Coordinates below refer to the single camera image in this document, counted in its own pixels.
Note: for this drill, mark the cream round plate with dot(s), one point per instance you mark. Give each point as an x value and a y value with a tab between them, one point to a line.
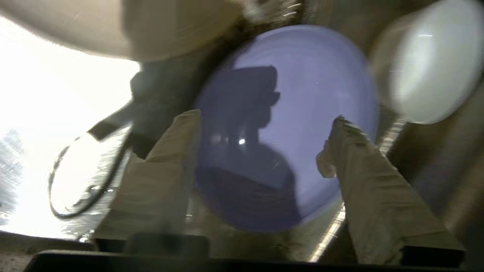
113	26

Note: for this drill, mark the stainless steel sink basin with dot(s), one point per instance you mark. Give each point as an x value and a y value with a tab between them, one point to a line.
435	170

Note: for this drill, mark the purple round plate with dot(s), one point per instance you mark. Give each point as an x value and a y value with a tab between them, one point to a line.
310	75

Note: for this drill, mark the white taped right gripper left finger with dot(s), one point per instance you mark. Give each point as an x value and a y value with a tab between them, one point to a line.
159	189

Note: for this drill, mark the white round bowl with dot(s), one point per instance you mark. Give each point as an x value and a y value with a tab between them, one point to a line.
427	64

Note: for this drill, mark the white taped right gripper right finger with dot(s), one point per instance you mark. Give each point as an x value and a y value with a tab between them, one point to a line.
378	211

